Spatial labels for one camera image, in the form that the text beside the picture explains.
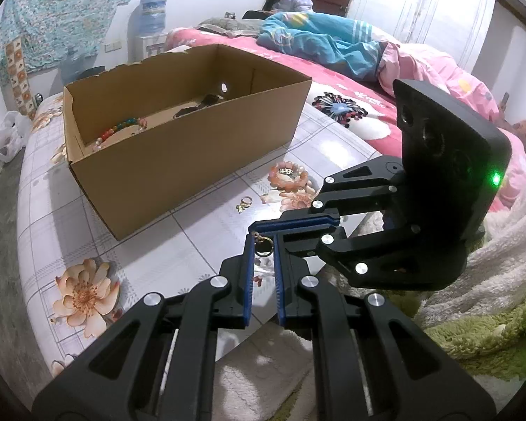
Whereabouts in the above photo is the pink bead bracelet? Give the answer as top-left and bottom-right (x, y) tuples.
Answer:
(268, 161), (310, 194)

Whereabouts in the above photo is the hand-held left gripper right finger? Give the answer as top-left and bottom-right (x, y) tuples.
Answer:
(272, 233), (496, 421)

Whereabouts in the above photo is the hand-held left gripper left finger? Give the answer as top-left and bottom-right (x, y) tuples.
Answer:
(32, 232), (258, 421)

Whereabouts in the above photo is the white water dispenser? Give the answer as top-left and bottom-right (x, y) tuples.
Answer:
(135, 31), (169, 60)

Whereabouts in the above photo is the blue printed blanket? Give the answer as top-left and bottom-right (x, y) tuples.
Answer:
(257, 11), (405, 82)

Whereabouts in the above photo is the orange patterned wall cloth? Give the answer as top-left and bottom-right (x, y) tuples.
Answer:
(1, 37), (32, 113)

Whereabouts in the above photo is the colourful beaded bracelet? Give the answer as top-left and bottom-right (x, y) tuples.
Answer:
(93, 116), (149, 150)

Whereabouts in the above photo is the pink floral bedsheet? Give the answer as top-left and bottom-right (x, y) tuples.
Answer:
(164, 26), (405, 159)

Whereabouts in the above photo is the teal printed wall cloth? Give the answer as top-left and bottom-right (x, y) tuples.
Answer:
(0, 0), (134, 73)

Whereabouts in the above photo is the blue water bottle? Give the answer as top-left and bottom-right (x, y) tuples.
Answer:
(139, 0), (167, 36)

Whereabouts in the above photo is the pale blue container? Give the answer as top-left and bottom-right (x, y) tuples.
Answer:
(59, 46), (106, 84)

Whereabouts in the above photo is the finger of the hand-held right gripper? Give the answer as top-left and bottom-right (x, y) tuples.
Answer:
(249, 223), (466, 292)
(249, 157), (407, 229)

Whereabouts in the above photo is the brown cardboard box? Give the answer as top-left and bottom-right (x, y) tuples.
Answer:
(63, 44), (313, 241)

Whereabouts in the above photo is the grey fuzzy blanket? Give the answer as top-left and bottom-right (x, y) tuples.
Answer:
(197, 18), (269, 39)

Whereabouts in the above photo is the white and green fleece robe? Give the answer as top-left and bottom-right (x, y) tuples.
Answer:
(210, 175), (526, 421)

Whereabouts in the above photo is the white plastic bag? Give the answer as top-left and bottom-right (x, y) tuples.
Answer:
(0, 111), (27, 161)

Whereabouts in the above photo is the black wrist watch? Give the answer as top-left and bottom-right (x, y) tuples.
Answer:
(173, 92), (227, 119)

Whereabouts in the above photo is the white wardrobe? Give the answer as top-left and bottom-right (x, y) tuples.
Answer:
(347, 0), (499, 80)

